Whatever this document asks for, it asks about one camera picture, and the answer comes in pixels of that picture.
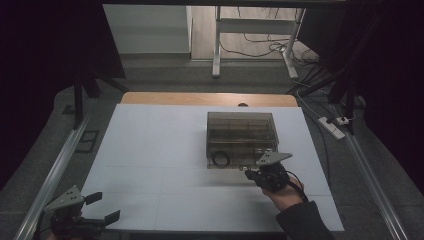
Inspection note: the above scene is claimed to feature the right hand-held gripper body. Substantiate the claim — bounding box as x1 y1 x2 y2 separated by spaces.
255 152 294 194

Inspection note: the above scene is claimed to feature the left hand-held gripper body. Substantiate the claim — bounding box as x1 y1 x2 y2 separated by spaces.
43 185 108 240

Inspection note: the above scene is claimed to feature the black ribbed hair ring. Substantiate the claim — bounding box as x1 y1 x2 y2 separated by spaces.
211 150 232 167

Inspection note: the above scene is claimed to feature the smoked clear drawer box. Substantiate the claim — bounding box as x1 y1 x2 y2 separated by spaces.
205 111 283 171

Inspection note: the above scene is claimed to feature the person's right hand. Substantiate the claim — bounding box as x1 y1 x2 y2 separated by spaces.
261 179 306 212

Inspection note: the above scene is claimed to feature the white power strip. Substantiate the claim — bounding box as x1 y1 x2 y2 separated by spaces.
317 116 346 141

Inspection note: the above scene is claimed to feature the white table board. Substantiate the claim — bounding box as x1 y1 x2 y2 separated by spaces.
79 103 345 233

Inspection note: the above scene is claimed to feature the wooden table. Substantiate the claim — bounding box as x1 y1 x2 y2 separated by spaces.
119 91 299 108

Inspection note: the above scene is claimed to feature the black metal stand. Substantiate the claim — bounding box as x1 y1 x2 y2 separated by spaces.
326 66 357 136
72 64 129 130

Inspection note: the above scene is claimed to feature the dark curtain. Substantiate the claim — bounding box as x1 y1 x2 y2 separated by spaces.
298 0 424 188
0 0 126 191

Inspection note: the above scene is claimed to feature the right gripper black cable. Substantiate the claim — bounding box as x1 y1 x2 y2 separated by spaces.
286 170 309 204

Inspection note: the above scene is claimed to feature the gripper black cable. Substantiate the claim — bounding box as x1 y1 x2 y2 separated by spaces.
286 170 309 204
32 213 51 240

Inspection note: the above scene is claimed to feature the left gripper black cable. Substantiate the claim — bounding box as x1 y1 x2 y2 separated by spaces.
32 213 51 240

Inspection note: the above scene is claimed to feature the aluminium floor rail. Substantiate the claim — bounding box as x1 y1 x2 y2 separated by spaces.
343 131 410 240
12 113 92 240

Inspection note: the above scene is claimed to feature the black floor hatch frame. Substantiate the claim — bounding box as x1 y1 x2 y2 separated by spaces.
75 129 100 154

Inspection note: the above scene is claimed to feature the black floor cable bundle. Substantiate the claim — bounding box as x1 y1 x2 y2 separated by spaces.
218 6 331 96

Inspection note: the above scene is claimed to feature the white desk frame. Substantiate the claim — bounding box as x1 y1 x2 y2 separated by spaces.
211 5 307 80

